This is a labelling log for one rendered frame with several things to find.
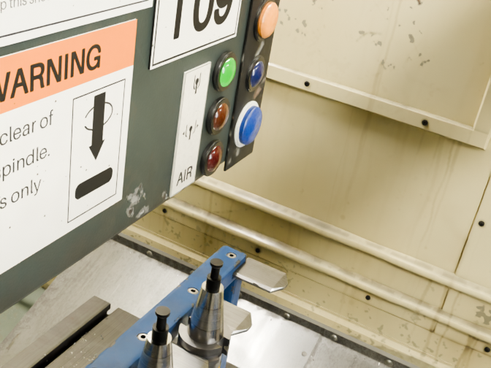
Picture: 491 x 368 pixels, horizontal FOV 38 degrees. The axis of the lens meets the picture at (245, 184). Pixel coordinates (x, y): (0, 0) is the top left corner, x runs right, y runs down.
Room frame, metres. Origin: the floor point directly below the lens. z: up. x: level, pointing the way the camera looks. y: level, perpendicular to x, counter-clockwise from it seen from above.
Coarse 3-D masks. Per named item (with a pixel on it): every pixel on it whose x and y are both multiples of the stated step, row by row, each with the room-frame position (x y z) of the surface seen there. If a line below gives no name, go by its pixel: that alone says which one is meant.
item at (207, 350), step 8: (184, 328) 0.66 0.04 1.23; (224, 328) 0.67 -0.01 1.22; (184, 336) 0.65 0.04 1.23; (224, 336) 0.66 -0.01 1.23; (184, 344) 0.64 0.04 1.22; (192, 344) 0.64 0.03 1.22; (200, 344) 0.64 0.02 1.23; (208, 344) 0.64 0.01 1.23; (216, 344) 0.64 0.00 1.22; (224, 344) 0.66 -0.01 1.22; (192, 352) 0.63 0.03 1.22; (200, 352) 0.63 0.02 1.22; (208, 352) 0.63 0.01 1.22; (216, 352) 0.64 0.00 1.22; (224, 352) 0.66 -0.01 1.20; (208, 360) 0.63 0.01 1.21; (216, 360) 0.64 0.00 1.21
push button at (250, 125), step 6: (252, 108) 0.48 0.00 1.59; (258, 108) 0.49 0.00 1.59; (246, 114) 0.48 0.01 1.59; (252, 114) 0.48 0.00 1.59; (258, 114) 0.48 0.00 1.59; (246, 120) 0.47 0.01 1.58; (252, 120) 0.48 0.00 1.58; (258, 120) 0.49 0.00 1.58; (240, 126) 0.47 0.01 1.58; (246, 126) 0.47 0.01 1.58; (252, 126) 0.48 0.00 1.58; (258, 126) 0.49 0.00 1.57; (240, 132) 0.47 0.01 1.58; (246, 132) 0.47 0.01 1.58; (252, 132) 0.48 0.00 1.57; (240, 138) 0.47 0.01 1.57; (246, 138) 0.47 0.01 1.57; (252, 138) 0.48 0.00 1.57; (246, 144) 0.48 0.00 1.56
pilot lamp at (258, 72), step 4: (256, 64) 0.48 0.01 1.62; (260, 64) 0.48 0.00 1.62; (256, 68) 0.48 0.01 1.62; (260, 68) 0.48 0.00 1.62; (252, 72) 0.48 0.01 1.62; (256, 72) 0.48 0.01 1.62; (260, 72) 0.48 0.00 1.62; (252, 76) 0.48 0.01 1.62; (256, 76) 0.48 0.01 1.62; (260, 76) 0.48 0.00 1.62; (252, 80) 0.48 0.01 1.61; (256, 80) 0.48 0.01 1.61; (260, 80) 0.48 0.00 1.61; (252, 84) 0.48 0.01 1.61; (256, 84) 0.48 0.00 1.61
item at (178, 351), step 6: (174, 348) 0.63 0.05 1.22; (180, 348) 0.63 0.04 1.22; (174, 354) 0.62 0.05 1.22; (180, 354) 0.62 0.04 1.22; (186, 354) 0.63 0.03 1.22; (192, 354) 0.63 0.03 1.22; (174, 360) 0.61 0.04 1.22; (180, 360) 0.62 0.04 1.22; (186, 360) 0.62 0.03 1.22; (192, 360) 0.62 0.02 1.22; (198, 360) 0.62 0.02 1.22; (204, 360) 0.62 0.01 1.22; (174, 366) 0.60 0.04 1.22; (180, 366) 0.61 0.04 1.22; (186, 366) 0.61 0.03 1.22; (192, 366) 0.61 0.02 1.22; (198, 366) 0.61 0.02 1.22; (204, 366) 0.61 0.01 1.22
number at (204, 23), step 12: (204, 0) 0.40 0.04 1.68; (216, 0) 0.42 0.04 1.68; (228, 0) 0.43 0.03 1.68; (192, 12) 0.39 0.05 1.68; (204, 12) 0.41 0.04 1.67; (216, 12) 0.42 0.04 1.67; (228, 12) 0.43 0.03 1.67; (192, 24) 0.40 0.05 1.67; (204, 24) 0.41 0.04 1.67; (216, 24) 0.42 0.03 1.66; (228, 24) 0.44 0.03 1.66; (192, 36) 0.40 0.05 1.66; (204, 36) 0.41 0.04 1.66
